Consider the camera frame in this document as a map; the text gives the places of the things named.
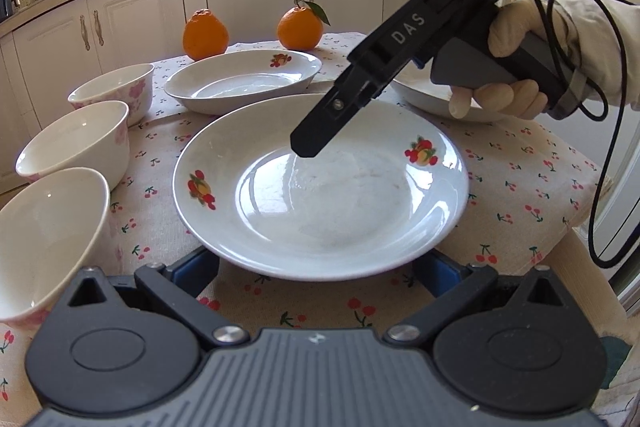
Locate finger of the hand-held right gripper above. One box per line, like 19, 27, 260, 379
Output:
290, 64, 387, 158

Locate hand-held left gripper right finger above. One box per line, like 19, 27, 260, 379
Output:
384, 248, 568, 350

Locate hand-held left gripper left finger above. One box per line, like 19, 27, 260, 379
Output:
65, 246, 251, 350

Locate white round fruit-print plate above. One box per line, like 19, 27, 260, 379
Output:
172, 93, 471, 282

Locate white oval fruit-print plate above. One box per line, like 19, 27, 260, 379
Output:
163, 51, 323, 116

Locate white deep plate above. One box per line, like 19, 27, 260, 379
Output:
390, 77, 507, 124

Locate white pink-flower bowl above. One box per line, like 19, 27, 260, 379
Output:
15, 100, 131, 192
68, 63, 155, 128
0, 167, 112, 333

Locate person's right forearm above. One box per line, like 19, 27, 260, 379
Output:
552, 0, 640, 110

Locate person's right hand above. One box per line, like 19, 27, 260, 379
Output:
448, 0, 581, 120

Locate orange with green leaves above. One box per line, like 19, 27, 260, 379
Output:
277, 0, 332, 52

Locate cherry print tablecloth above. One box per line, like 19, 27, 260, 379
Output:
0, 32, 617, 427

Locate bumpy orange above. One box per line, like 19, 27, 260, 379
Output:
182, 8, 230, 61

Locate white kitchen cabinet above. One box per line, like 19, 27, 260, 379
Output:
0, 0, 640, 198

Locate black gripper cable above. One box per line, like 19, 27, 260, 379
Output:
520, 0, 640, 269

